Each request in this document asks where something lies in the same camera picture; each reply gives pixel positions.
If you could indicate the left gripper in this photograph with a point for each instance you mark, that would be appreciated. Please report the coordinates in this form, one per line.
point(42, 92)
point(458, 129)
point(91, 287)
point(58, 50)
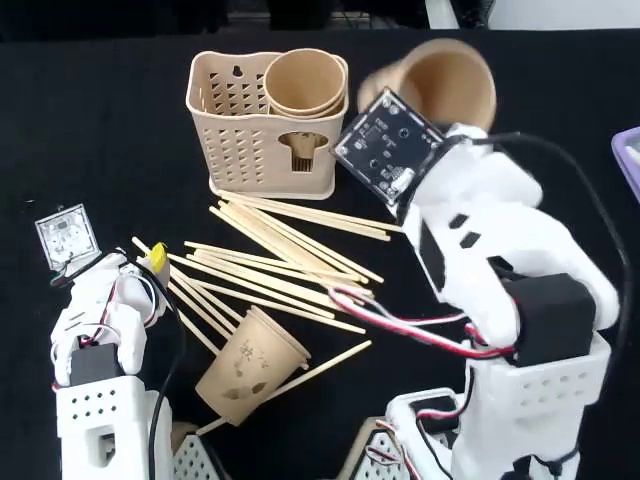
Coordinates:
point(127, 325)

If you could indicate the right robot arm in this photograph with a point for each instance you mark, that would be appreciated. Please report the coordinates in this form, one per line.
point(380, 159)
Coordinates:
point(530, 280)

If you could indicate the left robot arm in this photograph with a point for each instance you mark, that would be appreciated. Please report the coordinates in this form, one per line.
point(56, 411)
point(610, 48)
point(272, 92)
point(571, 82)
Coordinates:
point(100, 410)

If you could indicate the beige perforated plastic basket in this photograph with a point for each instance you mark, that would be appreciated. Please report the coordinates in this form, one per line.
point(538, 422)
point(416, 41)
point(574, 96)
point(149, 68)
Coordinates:
point(240, 145)

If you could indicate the wooden chopstick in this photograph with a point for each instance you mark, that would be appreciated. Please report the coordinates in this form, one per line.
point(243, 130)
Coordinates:
point(280, 277)
point(330, 362)
point(320, 214)
point(310, 222)
point(210, 310)
point(195, 325)
point(300, 250)
point(280, 300)
point(270, 295)
point(270, 261)

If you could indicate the printed brown paper cup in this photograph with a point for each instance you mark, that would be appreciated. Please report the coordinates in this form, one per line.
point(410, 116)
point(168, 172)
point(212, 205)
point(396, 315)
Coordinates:
point(242, 370)

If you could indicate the purple plastic container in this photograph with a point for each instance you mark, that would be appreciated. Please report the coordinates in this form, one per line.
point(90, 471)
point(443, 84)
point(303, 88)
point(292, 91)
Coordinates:
point(629, 160)

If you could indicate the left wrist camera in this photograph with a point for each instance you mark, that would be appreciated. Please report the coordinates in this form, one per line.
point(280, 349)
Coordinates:
point(67, 235)

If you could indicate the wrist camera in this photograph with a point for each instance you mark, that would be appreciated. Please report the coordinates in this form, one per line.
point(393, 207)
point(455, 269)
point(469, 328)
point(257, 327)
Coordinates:
point(387, 142)
point(67, 235)

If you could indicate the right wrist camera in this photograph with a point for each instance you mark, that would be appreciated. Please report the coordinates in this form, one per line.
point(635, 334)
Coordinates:
point(387, 142)

